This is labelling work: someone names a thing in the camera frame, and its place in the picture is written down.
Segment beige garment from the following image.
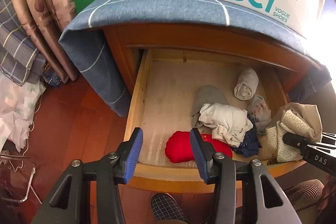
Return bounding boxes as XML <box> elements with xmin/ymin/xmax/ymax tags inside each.
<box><xmin>269</xmin><ymin>102</ymin><xmax>322</xmax><ymax>142</ymax></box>

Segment open wooden drawer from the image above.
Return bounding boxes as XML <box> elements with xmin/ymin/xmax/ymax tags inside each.
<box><xmin>124</xmin><ymin>49</ymin><xmax>287</xmax><ymax>193</ymax></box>

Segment clear acrylic chair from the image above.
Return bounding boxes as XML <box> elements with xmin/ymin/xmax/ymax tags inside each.
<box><xmin>1</xmin><ymin>151</ymin><xmax>42</xmax><ymax>204</ymax></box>

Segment plaid slipper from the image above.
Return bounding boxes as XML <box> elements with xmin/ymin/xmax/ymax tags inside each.
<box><xmin>151</xmin><ymin>193</ymin><xmax>190</xmax><ymax>224</ymax></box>

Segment white grey socks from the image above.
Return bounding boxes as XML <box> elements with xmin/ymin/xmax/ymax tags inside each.
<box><xmin>234</xmin><ymin>67</ymin><xmax>259</xmax><ymax>101</ymax></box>

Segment white floral fabric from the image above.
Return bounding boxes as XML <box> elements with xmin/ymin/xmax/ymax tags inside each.
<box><xmin>0</xmin><ymin>74</ymin><xmax>46</xmax><ymax>152</ymax></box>

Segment red underwear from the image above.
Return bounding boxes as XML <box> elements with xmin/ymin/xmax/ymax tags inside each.
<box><xmin>165</xmin><ymin>131</ymin><xmax>233</xmax><ymax>163</ymax></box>

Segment grey knit sock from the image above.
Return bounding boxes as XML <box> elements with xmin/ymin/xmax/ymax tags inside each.
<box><xmin>191</xmin><ymin>85</ymin><xmax>228</xmax><ymax>116</ymax></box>

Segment beige leaf pattern curtain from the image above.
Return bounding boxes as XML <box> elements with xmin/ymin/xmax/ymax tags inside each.
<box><xmin>12</xmin><ymin>0</ymin><xmax>79</xmax><ymax>83</ymax></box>

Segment cream knitted bra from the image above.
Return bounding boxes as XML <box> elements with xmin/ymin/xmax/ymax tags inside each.
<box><xmin>265</xmin><ymin>110</ymin><xmax>314</xmax><ymax>163</ymax></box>

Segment white crumpled underwear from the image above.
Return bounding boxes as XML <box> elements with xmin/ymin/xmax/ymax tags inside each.
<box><xmin>193</xmin><ymin>103</ymin><xmax>253</xmax><ymax>148</ymax></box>

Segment white floral patterned underwear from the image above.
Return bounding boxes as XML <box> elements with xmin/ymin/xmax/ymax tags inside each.
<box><xmin>247</xmin><ymin>94</ymin><xmax>271</xmax><ymax>135</ymax></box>

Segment blue checked cloth cover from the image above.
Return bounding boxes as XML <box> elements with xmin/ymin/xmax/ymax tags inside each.
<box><xmin>59</xmin><ymin>0</ymin><xmax>331</xmax><ymax>117</ymax></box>

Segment navy dotted underwear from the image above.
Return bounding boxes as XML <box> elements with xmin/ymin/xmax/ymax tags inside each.
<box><xmin>231</xmin><ymin>114</ymin><xmax>262</xmax><ymax>158</ymax></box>

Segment grey plaid bedding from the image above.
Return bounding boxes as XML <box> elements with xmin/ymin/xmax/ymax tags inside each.
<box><xmin>0</xmin><ymin>0</ymin><xmax>46</xmax><ymax>86</ymax></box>

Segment blue packet on floor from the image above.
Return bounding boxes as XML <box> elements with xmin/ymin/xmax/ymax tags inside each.
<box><xmin>42</xmin><ymin>62</ymin><xmax>62</xmax><ymax>89</ymax></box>

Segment wooden nightstand cabinet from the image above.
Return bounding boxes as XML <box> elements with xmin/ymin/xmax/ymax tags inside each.
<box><xmin>102</xmin><ymin>23</ymin><xmax>322</xmax><ymax>93</ymax></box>

